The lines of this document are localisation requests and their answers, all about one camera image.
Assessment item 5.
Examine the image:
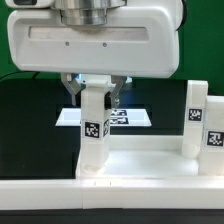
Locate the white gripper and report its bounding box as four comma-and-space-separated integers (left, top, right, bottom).
7, 0, 180, 109

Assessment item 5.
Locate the white desk top tray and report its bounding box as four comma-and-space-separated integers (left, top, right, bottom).
75, 135, 224, 180

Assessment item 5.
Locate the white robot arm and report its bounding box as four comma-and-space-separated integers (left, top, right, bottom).
5, 0, 187, 108

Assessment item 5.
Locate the fiducial marker sheet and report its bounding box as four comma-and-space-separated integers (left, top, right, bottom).
56, 108, 152, 127

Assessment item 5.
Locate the black cable on table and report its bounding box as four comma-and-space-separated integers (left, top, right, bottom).
0, 70, 41, 83

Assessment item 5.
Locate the white front guide rail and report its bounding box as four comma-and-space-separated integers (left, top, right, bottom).
0, 177, 224, 210

